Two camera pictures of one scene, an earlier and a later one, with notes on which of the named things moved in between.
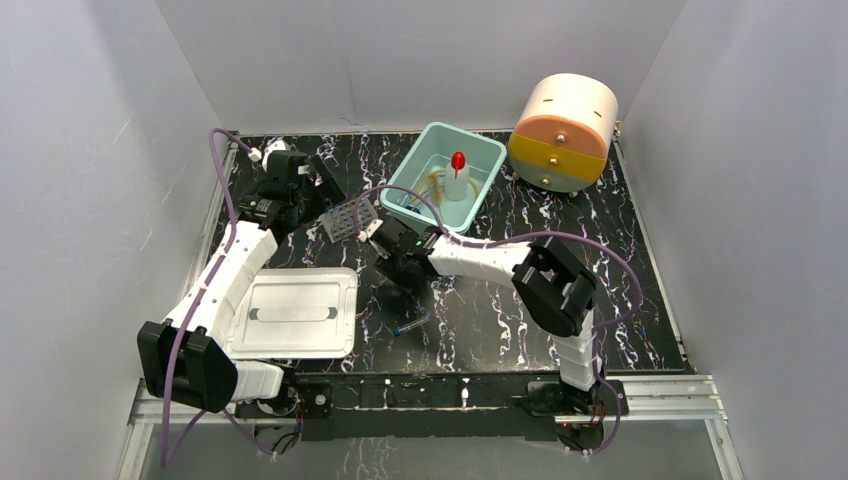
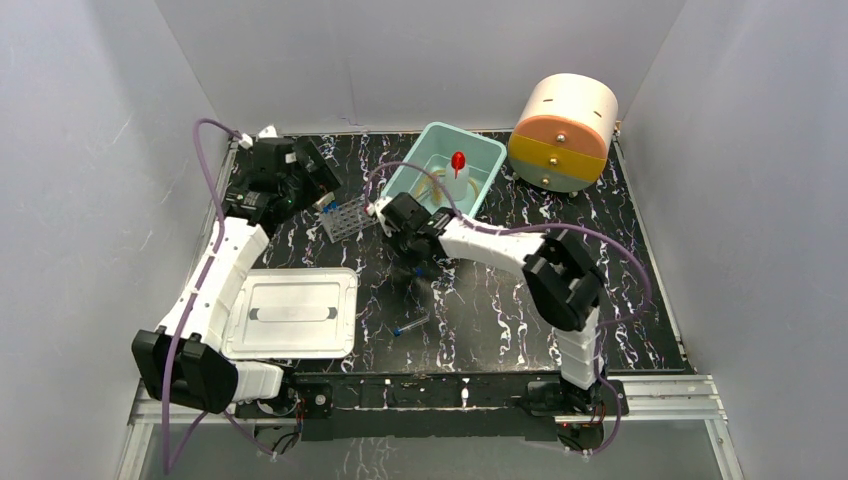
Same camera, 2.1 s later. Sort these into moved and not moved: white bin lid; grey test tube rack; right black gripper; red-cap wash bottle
Moved: right black gripper
Not moved: red-cap wash bottle; white bin lid; grey test tube rack
